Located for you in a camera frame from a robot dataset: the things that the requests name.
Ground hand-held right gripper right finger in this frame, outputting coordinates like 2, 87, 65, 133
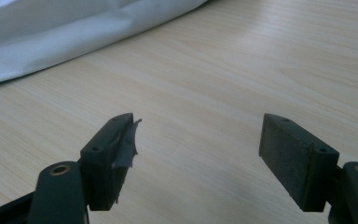
258, 113, 340, 213

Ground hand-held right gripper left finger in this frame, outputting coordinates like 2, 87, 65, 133
79, 112, 143, 212

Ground white cloth tote bag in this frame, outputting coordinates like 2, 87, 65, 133
0, 0, 209, 88

